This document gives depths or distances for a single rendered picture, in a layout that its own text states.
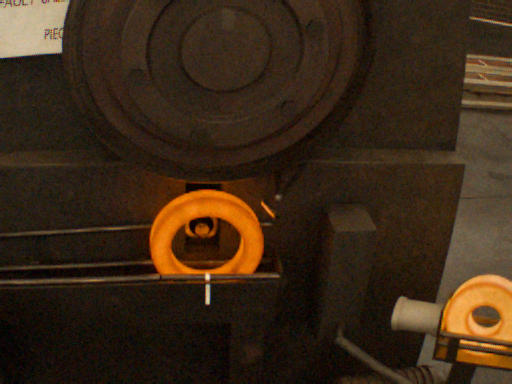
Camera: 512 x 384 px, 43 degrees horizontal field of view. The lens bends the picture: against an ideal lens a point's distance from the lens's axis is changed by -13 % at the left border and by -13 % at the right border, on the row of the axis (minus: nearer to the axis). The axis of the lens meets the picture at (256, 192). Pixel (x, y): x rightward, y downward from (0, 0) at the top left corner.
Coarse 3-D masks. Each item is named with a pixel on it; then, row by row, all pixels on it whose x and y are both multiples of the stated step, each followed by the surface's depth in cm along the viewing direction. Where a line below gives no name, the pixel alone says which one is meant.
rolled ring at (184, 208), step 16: (192, 192) 117; (208, 192) 116; (224, 192) 118; (176, 208) 115; (192, 208) 115; (208, 208) 115; (224, 208) 116; (240, 208) 116; (160, 224) 115; (176, 224) 116; (240, 224) 118; (256, 224) 118; (160, 240) 117; (256, 240) 119; (160, 256) 118; (240, 256) 121; (256, 256) 121; (160, 272) 119; (176, 272) 120; (192, 272) 122; (208, 272) 123; (224, 272) 122; (240, 272) 122
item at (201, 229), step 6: (192, 222) 127; (198, 222) 126; (204, 222) 127; (210, 222) 127; (192, 228) 127; (198, 228) 127; (204, 228) 127; (210, 228) 127; (198, 234) 127; (204, 234) 127
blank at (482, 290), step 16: (464, 288) 110; (480, 288) 108; (496, 288) 107; (464, 304) 111; (480, 304) 109; (496, 304) 108; (448, 320) 113; (464, 320) 112; (496, 336) 110; (480, 352) 112
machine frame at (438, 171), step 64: (384, 0) 116; (448, 0) 118; (0, 64) 111; (384, 64) 122; (448, 64) 124; (0, 128) 117; (64, 128) 119; (384, 128) 128; (448, 128) 130; (0, 192) 116; (64, 192) 118; (128, 192) 120; (256, 192) 124; (320, 192) 125; (384, 192) 127; (448, 192) 129; (0, 256) 122; (64, 256) 124; (128, 256) 126; (192, 256) 127; (384, 256) 134; (384, 320) 141
